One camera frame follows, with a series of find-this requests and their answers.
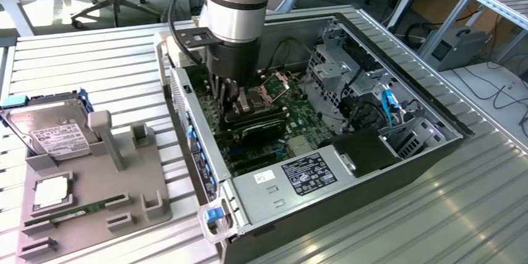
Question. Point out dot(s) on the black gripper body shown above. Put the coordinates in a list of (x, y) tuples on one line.
[(232, 60)]

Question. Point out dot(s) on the black green graphics card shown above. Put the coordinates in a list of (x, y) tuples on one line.
[(262, 131)]

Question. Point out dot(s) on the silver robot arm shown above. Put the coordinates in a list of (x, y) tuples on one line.
[(235, 4)]

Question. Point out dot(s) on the CPU socket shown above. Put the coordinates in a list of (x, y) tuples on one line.
[(258, 98)]

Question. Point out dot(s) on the black case lock tab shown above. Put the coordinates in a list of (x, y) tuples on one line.
[(187, 88)]

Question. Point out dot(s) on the silver socket cover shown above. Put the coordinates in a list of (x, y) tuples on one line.
[(279, 76)]

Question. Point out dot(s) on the green motherboard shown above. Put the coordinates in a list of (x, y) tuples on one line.
[(302, 112)]

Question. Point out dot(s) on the silver optical drive cage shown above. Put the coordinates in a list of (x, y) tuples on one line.
[(319, 103)]

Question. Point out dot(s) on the long black expansion slot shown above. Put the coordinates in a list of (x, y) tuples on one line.
[(254, 161)]

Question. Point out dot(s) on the silver chipset heatsink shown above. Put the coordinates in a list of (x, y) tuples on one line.
[(303, 145)]

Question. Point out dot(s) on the silver power supply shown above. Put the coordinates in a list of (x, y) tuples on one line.
[(264, 196)]

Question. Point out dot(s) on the grey office chair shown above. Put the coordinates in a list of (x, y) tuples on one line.
[(116, 2)]

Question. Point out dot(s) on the black plastic drive cover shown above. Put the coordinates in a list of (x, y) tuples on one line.
[(367, 152)]

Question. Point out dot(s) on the blue side panel latch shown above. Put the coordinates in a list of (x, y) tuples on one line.
[(214, 215)]

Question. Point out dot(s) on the grey parts rack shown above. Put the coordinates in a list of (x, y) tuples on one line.
[(83, 177)]

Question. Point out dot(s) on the silver disk bay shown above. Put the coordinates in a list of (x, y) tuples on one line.
[(412, 140)]

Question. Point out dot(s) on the silver hard disk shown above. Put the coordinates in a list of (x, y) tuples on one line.
[(50, 134)]

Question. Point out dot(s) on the green RAM stick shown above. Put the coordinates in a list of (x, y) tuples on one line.
[(95, 205)]

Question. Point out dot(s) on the open black PC case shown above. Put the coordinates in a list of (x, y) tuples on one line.
[(371, 202)]

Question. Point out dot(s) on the silver CPU chip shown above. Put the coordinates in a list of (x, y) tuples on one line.
[(50, 192)]

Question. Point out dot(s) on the blue disk caddy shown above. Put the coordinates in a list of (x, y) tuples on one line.
[(12, 102)]

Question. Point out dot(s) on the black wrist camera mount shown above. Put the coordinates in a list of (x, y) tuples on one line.
[(198, 37)]

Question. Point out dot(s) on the aluminium frame rack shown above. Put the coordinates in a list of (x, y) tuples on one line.
[(499, 1)]

